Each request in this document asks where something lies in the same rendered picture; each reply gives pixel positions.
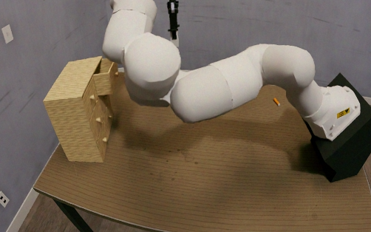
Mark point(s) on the light wood chest of drawers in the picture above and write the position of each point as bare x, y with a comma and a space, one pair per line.
67, 113

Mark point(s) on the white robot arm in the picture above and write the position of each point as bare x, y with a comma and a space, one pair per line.
153, 77

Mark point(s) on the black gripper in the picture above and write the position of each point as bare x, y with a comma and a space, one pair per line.
172, 6

